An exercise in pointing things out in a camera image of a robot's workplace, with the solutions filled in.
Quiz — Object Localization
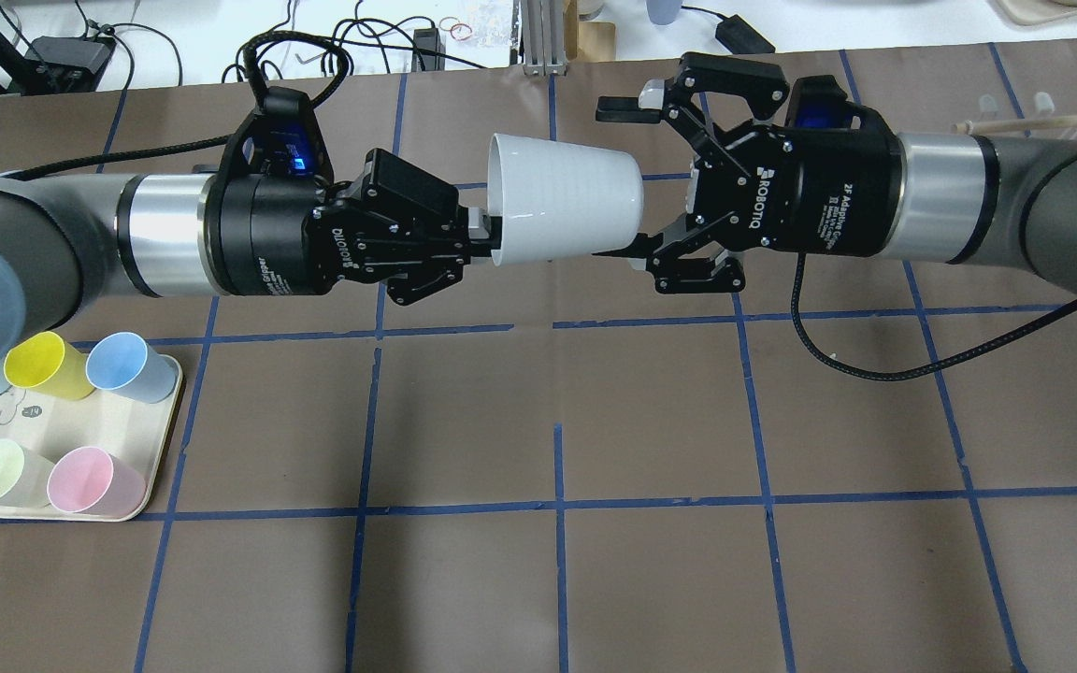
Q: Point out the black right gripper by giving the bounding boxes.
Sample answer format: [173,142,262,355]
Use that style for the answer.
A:
[595,52,903,294]

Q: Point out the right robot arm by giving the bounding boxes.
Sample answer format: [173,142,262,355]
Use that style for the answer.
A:
[596,52,1077,295]

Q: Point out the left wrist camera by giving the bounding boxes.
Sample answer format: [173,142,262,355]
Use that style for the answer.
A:
[216,86,334,180]

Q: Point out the white wire cup rack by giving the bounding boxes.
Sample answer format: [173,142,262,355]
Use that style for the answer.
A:
[950,92,1077,140]

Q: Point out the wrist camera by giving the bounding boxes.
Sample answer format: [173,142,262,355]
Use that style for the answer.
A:
[785,74,890,134]
[216,86,334,180]

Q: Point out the aluminium frame post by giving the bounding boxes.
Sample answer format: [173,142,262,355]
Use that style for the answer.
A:
[516,1,574,78]

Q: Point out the pale green plastic cup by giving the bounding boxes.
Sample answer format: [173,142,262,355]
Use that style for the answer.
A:
[0,438,54,508]

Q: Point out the blue cup on desk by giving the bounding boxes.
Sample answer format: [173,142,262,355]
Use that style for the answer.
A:
[645,0,682,26]

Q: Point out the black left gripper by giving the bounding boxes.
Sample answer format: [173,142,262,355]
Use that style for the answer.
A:
[205,149,503,306]

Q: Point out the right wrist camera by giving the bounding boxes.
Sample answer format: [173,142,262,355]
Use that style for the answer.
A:
[785,74,890,134]

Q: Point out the cream plastic tray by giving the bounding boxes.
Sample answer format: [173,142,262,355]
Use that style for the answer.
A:
[0,356,184,523]

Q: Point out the yellow plastic cup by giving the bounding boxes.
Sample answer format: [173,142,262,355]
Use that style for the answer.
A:
[3,332,95,401]

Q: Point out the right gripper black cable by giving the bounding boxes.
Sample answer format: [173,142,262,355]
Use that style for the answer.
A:
[791,251,1077,382]

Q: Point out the beige tray on desk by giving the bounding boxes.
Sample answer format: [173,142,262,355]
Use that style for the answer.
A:
[993,0,1077,26]

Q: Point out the pink plastic cup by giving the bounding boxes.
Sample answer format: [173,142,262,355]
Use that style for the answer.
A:
[46,446,146,519]

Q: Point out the black power adapter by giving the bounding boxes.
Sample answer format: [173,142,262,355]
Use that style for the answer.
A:
[714,14,777,55]

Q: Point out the grey white plastic cup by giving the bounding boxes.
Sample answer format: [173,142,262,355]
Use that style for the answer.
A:
[487,134,644,265]

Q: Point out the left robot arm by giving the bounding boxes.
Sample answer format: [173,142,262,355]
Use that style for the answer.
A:
[0,150,501,363]

